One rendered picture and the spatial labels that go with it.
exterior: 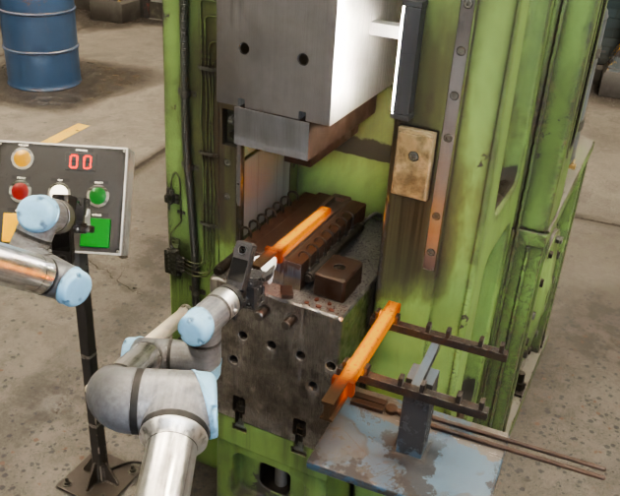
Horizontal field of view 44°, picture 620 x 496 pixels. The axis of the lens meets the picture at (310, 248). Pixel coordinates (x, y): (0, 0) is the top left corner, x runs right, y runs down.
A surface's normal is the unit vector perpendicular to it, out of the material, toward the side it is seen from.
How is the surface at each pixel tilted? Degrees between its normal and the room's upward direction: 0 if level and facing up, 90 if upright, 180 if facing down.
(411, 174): 90
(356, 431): 0
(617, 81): 90
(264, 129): 90
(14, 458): 0
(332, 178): 90
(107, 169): 60
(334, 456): 0
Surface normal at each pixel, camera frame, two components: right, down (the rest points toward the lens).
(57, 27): 0.73, 0.36
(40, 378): 0.06, -0.87
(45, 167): 0.00, -0.02
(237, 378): -0.44, 0.41
